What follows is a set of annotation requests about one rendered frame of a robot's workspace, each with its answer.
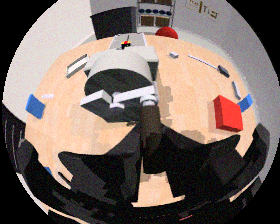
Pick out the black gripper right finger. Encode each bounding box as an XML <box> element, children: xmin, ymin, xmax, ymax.
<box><xmin>161</xmin><ymin>123</ymin><xmax>241</xmax><ymax>198</ymax></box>

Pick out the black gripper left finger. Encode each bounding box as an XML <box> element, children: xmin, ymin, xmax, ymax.
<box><xmin>57</xmin><ymin>122</ymin><xmax>142</xmax><ymax>203</ymax></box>

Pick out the white shallow tray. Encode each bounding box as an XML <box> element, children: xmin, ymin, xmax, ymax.
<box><xmin>66</xmin><ymin>53</ymin><xmax>90</xmax><ymax>78</ymax></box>

